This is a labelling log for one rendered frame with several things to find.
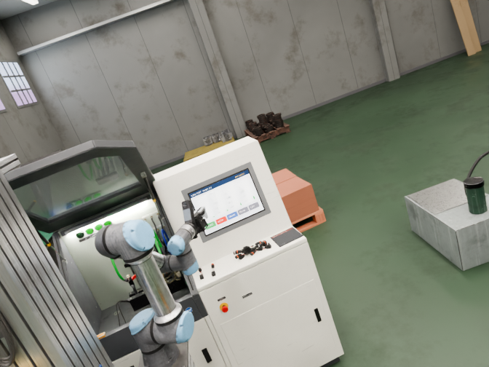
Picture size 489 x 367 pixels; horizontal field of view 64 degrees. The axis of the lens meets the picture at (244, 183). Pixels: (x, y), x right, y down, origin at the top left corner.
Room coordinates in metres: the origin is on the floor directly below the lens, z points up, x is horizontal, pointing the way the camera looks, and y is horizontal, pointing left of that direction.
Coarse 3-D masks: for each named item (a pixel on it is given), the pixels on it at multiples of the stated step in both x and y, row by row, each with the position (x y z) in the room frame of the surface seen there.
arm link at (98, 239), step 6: (102, 228) 1.38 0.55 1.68; (96, 234) 1.37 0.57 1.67; (102, 234) 1.34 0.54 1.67; (96, 240) 1.35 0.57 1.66; (102, 240) 1.45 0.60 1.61; (96, 246) 1.35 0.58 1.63; (102, 246) 1.33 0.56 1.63; (102, 252) 1.34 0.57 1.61; (114, 258) 1.41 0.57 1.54; (120, 258) 1.44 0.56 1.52; (156, 258) 1.56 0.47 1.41; (162, 258) 1.59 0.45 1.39; (168, 258) 1.61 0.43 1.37; (162, 264) 1.58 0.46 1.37; (168, 264) 1.59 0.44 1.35; (162, 270) 1.60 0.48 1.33; (168, 270) 1.60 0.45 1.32
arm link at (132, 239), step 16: (112, 224) 1.38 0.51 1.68; (128, 224) 1.32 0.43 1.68; (144, 224) 1.34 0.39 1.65; (112, 240) 1.31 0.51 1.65; (128, 240) 1.28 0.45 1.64; (144, 240) 1.30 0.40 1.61; (128, 256) 1.29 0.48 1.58; (144, 256) 1.30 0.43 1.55; (144, 272) 1.30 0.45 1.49; (160, 272) 1.35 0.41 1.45; (144, 288) 1.31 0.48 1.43; (160, 288) 1.31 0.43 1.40; (160, 304) 1.30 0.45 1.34; (176, 304) 1.35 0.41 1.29; (160, 320) 1.30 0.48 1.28; (176, 320) 1.30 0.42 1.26; (192, 320) 1.35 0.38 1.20; (160, 336) 1.31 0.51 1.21; (176, 336) 1.28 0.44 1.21
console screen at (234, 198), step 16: (224, 176) 2.34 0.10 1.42; (240, 176) 2.35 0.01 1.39; (256, 176) 2.36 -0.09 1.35; (192, 192) 2.30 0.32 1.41; (208, 192) 2.31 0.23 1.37; (224, 192) 2.31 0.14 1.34; (240, 192) 2.32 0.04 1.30; (256, 192) 2.33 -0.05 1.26; (208, 208) 2.28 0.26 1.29; (224, 208) 2.28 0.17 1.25; (240, 208) 2.29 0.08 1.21; (256, 208) 2.30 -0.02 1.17; (208, 224) 2.25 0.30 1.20; (224, 224) 2.26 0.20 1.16; (240, 224) 2.26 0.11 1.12; (208, 240) 2.22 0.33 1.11
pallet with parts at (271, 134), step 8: (272, 112) 9.54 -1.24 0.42; (248, 120) 9.88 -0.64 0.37; (264, 120) 9.27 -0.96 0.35; (272, 120) 9.44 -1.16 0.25; (280, 120) 8.81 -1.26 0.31; (248, 128) 9.74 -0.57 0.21; (256, 128) 8.77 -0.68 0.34; (264, 128) 8.88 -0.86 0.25; (272, 128) 8.81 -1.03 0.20; (280, 128) 8.74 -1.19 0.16; (288, 128) 8.80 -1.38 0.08; (248, 136) 9.73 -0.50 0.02; (256, 136) 8.79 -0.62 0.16; (264, 136) 8.76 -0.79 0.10; (272, 136) 8.77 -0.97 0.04
